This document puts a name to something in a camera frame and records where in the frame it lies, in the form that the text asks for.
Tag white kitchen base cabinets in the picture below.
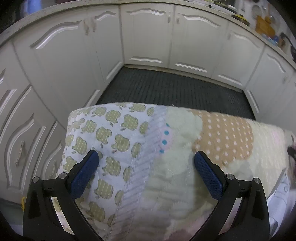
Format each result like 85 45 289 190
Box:
0 2 296 204

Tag printed patchwork blanket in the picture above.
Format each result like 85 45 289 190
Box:
53 103 296 241

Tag blue container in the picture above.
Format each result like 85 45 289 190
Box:
25 0 45 15

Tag dark ribbed floor mat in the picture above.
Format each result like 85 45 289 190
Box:
97 66 256 121

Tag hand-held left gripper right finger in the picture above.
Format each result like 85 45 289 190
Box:
190 151 271 241

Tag wooden cutting board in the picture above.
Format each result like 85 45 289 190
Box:
255 15 275 35

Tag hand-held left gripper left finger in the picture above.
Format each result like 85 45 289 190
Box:
22 149 103 241

